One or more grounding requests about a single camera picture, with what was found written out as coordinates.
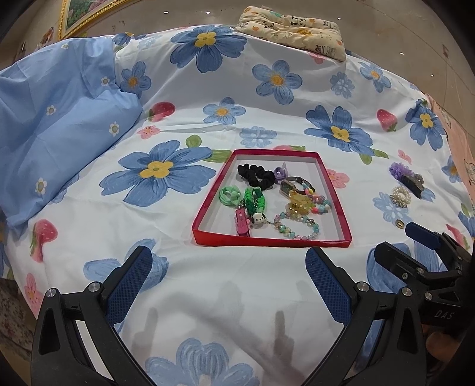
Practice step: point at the light blue pillow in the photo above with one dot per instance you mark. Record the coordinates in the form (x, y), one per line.
(55, 130)

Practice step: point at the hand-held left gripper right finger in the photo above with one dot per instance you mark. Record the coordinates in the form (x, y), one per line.
(326, 285)

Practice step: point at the gold picture frame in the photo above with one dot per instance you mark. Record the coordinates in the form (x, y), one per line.
(64, 22)

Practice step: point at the white dog charm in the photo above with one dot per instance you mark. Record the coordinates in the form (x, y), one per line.
(258, 219)

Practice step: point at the yellow claw clip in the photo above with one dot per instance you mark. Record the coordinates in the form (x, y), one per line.
(297, 204)

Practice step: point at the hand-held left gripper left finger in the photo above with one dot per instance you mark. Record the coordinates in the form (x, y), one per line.
(130, 285)

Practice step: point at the purple flower hair clip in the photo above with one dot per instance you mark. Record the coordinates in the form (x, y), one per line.
(402, 171)

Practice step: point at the gold wristwatch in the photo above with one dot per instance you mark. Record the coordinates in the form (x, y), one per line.
(285, 187)

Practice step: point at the person's right hand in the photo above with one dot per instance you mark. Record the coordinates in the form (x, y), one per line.
(439, 343)

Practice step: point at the cream panda print cushion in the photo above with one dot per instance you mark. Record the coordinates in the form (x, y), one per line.
(289, 29)

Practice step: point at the white floral bedsheet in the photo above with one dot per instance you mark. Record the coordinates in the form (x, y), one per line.
(178, 118)

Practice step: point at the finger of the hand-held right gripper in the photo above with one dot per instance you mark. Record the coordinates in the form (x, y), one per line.
(423, 235)
(393, 259)

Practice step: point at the black scrunchie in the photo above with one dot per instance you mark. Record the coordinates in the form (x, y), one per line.
(256, 179)

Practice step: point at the pink hair clip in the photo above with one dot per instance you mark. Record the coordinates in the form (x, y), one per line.
(241, 222)

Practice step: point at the red shallow box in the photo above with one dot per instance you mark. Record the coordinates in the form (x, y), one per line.
(215, 222)

